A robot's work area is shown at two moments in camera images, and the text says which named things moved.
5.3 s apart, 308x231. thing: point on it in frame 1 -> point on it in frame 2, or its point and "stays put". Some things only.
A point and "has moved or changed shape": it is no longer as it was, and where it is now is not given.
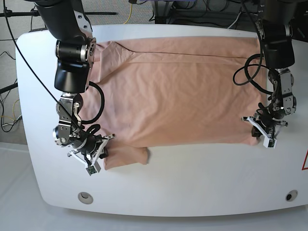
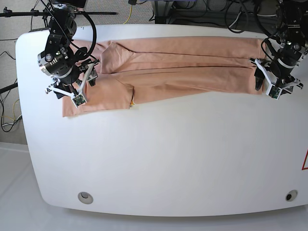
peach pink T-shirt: (168, 92) has moved or changed shape
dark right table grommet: (291, 195) stays put
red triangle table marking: (303, 168) stays put
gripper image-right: (268, 125) -> (268, 70)
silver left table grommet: (85, 198) stays put
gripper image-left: (89, 153) -> (72, 87)
